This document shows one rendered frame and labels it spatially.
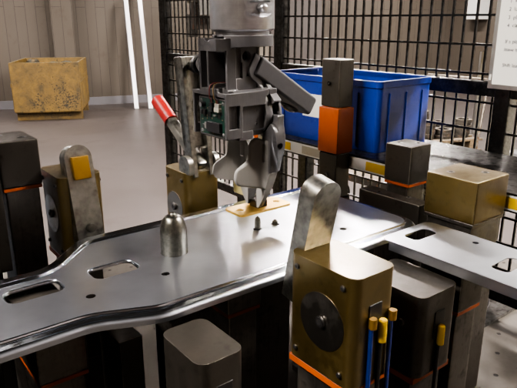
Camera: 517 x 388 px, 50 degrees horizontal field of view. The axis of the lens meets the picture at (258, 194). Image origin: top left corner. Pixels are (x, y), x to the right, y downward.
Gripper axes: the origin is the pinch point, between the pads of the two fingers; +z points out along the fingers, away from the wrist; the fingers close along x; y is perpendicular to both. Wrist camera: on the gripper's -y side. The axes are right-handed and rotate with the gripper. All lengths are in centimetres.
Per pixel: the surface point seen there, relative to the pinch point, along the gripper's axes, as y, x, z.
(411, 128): -46.6, -11.5, -1.2
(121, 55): -339, -782, 33
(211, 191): -1.2, -13.1, 3.0
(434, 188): -23.3, 10.4, 1.4
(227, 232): 4.1, -1.4, 4.8
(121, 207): -111, -301, 106
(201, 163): 0.2, -13.2, -1.5
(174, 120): 0.0, -21.1, -6.8
